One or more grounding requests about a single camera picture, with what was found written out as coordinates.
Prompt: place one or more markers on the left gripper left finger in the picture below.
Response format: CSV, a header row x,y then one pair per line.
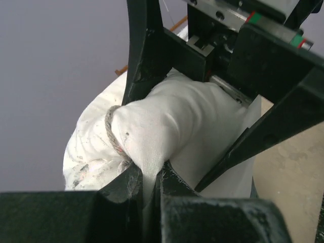
x,y
111,214

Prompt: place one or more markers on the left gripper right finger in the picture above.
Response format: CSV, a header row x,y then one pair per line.
x,y
187,217

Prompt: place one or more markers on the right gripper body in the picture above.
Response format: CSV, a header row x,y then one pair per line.
x,y
255,47

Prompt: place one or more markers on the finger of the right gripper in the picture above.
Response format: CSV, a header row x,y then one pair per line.
x,y
149,55
300,109

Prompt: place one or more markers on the white pillow insert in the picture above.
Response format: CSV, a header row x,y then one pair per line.
x,y
188,123

